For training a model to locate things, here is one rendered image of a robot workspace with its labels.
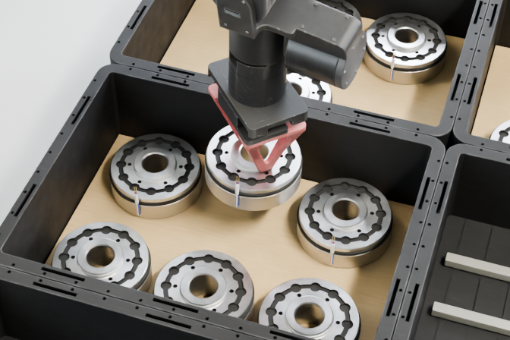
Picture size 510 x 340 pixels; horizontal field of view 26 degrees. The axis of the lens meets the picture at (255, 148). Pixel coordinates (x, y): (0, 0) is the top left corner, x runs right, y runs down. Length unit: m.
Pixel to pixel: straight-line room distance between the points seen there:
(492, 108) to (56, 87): 0.61
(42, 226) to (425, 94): 0.50
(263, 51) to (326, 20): 0.07
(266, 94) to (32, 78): 0.61
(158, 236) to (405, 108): 0.35
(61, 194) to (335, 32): 0.39
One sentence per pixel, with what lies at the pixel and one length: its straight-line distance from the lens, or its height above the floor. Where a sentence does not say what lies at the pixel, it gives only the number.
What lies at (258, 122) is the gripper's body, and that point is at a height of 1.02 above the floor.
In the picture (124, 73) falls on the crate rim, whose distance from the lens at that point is 1.26.
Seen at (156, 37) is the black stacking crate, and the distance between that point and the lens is 1.39.
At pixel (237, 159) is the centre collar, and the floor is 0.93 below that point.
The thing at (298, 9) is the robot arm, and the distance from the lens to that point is 1.00.
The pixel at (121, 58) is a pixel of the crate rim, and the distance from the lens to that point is 1.28.
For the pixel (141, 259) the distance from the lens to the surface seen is 1.17.
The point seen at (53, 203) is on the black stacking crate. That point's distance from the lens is 1.20.
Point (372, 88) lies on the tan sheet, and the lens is 1.38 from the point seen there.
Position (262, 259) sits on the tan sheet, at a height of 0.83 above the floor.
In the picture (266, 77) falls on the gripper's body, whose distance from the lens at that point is 1.05.
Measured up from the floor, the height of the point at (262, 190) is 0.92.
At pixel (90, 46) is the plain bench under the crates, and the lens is 1.65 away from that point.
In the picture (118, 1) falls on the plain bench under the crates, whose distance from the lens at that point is 1.72.
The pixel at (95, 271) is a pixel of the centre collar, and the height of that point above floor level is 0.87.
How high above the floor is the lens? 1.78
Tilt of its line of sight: 47 degrees down
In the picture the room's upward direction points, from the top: straight up
